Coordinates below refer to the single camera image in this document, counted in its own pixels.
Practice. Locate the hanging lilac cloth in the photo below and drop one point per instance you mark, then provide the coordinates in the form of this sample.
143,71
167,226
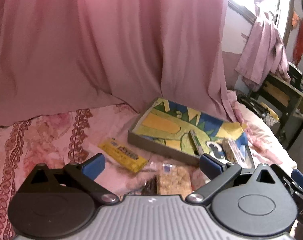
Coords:
264,52

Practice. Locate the black bag with strap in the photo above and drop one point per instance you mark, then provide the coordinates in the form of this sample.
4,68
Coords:
264,112

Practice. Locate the long nut bar clear wrapper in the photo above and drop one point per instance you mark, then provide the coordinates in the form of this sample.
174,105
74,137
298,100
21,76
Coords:
232,152

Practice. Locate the red hanging decoration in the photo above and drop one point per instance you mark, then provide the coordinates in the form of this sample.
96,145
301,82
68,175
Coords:
298,48

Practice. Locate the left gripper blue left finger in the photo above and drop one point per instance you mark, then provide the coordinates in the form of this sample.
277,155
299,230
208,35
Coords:
82,177

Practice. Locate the pink curtain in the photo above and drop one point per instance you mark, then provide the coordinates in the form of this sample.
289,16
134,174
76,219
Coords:
58,56

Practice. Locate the green white pickle snack pouch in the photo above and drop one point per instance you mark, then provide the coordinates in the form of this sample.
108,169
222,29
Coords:
197,144

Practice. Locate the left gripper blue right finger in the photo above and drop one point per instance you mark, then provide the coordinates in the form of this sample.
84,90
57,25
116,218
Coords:
220,175

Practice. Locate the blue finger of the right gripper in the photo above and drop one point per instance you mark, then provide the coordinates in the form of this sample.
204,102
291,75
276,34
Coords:
297,176

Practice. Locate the dark wooden cabinet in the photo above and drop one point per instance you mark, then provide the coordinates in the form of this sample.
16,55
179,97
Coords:
288,99

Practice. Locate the oat crisp bar clear wrapper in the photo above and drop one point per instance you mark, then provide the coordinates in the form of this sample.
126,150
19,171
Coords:
173,180

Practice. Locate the yellow snack packet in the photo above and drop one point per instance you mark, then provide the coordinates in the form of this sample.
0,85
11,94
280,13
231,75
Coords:
123,155

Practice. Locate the grey cardboard tray colourful lining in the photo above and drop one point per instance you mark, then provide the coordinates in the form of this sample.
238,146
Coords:
164,129

